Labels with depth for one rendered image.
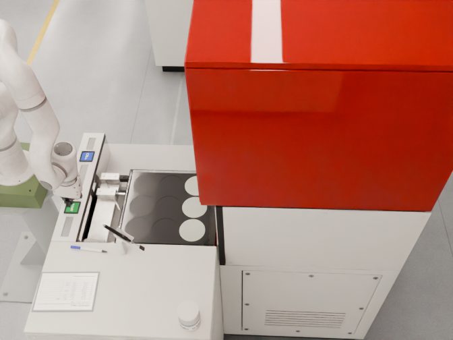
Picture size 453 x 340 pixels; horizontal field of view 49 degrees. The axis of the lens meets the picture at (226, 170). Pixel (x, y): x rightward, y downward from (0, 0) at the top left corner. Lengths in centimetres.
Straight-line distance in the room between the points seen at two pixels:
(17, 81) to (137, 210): 75
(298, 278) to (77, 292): 85
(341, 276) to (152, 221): 78
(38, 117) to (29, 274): 158
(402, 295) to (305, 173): 159
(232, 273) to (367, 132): 91
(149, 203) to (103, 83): 207
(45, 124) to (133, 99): 219
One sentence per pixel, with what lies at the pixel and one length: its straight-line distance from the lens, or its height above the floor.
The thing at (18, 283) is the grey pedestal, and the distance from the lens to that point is 309.
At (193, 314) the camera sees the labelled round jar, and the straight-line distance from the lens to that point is 164.
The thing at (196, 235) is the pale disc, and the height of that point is 90.
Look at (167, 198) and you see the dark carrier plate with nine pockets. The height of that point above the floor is 90.
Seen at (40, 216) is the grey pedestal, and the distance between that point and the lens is 248.
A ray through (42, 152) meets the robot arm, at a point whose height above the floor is 138.
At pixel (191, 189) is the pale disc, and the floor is 90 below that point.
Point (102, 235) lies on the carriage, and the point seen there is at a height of 88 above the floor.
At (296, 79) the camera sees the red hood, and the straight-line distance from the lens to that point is 122.
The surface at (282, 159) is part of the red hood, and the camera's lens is 144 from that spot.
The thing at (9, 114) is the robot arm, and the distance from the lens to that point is 207.
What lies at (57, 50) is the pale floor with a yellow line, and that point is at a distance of 444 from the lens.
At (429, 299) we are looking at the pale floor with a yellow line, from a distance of 300.
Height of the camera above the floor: 257
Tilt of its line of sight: 52 degrees down
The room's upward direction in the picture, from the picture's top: 2 degrees counter-clockwise
